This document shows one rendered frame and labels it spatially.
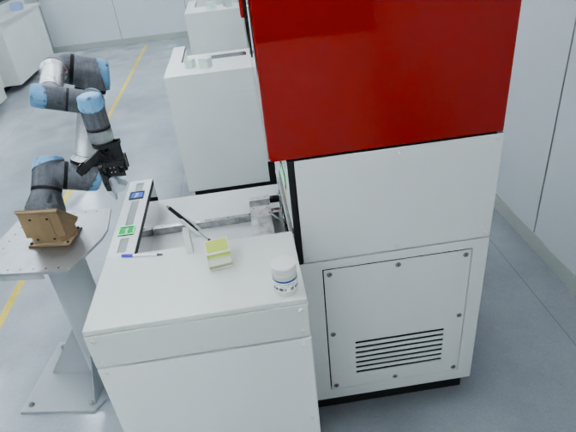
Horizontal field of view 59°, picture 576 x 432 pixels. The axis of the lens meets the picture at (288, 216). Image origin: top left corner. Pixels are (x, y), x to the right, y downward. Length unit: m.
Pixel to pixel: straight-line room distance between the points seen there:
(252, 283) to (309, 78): 0.61
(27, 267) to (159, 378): 0.79
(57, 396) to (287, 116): 1.83
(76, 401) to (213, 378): 1.20
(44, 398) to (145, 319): 1.39
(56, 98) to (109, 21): 8.14
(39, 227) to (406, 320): 1.48
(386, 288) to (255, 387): 0.62
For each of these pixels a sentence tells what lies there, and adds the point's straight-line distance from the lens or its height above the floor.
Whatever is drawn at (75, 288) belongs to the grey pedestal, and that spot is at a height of 0.61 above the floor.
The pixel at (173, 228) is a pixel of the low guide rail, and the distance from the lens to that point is 2.06.
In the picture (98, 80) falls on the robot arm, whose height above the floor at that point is 1.39.
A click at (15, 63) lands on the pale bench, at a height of 0.35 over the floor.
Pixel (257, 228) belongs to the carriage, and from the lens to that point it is 1.88.
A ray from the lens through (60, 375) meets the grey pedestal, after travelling 2.86.
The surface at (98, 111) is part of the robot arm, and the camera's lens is 1.67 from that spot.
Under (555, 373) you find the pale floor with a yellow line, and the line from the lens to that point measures 2.65.
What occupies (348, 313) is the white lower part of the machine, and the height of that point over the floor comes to 0.56.
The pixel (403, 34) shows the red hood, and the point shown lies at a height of 1.56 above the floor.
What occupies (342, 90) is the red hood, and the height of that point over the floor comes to 1.42.
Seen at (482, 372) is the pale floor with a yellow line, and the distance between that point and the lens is 2.57.
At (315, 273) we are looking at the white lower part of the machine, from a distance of 1.81.
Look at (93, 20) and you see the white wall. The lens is 9.93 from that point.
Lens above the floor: 1.90
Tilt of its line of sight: 32 degrees down
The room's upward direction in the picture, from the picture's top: 6 degrees counter-clockwise
